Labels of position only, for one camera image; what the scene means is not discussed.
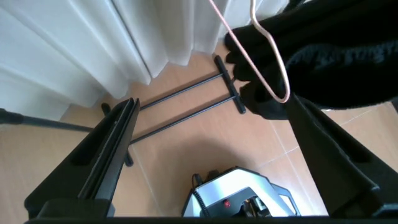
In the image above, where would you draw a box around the black clothes rack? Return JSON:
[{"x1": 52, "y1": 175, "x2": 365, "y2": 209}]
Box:
[{"x1": 0, "y1": 54, "x2": 247, "y2": 167}]

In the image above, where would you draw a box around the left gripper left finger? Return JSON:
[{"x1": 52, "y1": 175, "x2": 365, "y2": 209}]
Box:
[{"x1": 24, "y1": 97, "x2": 141, "y2": 218}]

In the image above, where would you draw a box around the pink clothes hanger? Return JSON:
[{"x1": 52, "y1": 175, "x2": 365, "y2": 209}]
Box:
[{"x1": 207, "y1": 0, "x2": 292, "y2": 104}]

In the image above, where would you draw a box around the black garment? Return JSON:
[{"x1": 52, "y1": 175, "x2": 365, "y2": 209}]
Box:
[{"x1": 223, "y1": 0, "x2": 398, "y2": 121}]

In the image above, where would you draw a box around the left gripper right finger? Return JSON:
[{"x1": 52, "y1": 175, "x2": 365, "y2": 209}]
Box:
[{"x1": 285, "y1": 95, "x2": 398, "y2": 218}]

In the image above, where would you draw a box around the beige curtain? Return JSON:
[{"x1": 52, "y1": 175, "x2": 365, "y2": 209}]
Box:
[{"x1": 0, "y1": 0, "x2": 290, "y2": 121}]

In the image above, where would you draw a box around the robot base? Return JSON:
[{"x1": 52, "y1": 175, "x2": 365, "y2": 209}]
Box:
[{"x1": 181, "y1": 166, "x2": 302, "y2": 218}]

